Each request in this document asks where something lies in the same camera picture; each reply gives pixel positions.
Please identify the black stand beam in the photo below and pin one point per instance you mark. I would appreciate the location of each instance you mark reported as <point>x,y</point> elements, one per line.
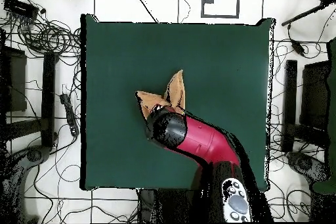
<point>290,103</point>
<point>48,98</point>

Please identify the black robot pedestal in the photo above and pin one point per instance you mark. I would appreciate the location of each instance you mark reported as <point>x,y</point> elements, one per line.
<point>168,205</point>

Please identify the grey square frame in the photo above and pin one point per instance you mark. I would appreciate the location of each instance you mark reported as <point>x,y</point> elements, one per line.
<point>220,16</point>

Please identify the tan terry towel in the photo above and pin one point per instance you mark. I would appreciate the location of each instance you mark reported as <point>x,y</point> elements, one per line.
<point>176,90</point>

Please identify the black tripod rod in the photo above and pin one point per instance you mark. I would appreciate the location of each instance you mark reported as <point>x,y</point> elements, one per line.
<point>302,16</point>

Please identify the black power adapter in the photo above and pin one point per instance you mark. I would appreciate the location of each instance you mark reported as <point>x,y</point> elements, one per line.
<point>298,47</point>

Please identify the black flat panel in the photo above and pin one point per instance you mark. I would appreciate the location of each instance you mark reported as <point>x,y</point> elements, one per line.
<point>315,95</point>
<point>15,82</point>

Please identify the dark green table cloth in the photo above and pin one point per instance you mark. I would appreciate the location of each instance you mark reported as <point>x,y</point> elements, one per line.
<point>118,63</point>

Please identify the black switch box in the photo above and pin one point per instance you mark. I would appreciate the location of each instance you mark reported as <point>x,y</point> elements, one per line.
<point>21,8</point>

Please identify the black power strip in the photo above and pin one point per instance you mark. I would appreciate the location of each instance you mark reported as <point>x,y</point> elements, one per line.
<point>69,113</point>

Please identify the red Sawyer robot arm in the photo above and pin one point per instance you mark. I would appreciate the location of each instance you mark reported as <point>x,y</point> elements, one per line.
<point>204,140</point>

